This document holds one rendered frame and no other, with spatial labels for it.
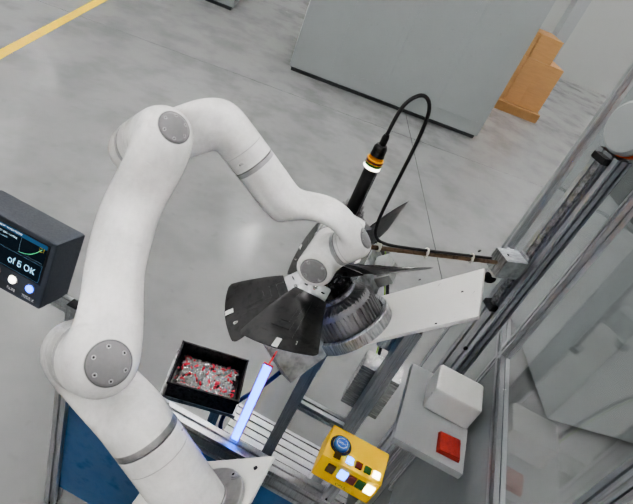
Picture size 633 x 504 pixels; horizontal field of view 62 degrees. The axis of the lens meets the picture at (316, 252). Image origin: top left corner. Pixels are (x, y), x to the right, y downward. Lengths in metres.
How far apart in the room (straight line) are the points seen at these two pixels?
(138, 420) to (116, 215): 0.34
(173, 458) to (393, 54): 6.26
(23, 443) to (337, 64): 5.54
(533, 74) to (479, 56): 2.52
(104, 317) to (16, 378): 1.84
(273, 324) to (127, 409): 0.59
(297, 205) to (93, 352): 0.49
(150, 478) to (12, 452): 1.55
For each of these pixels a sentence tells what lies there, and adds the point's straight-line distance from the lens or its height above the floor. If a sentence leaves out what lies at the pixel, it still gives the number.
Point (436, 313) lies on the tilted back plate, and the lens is 1.61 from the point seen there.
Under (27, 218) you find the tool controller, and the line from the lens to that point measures 1.49.
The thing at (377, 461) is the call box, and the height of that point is 1.07.
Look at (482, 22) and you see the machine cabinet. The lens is 6.96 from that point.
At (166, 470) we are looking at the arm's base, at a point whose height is 1.30.
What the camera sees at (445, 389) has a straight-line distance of 1.86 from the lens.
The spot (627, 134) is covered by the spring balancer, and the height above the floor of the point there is 1.87.
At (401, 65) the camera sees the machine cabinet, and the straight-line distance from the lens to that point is 6.94.
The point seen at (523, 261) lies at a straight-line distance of 1.82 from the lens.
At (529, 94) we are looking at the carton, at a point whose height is 0.36.
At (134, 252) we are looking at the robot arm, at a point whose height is 1.56.
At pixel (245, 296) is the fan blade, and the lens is 1.74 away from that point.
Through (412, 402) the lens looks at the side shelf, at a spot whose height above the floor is 0.86.
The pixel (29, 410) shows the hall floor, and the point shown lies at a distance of 2.61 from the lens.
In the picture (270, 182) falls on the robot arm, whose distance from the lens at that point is 1.09.
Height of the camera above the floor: 2.16
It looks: 35 degrees down
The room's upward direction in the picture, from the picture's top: 24 degrees clockwise
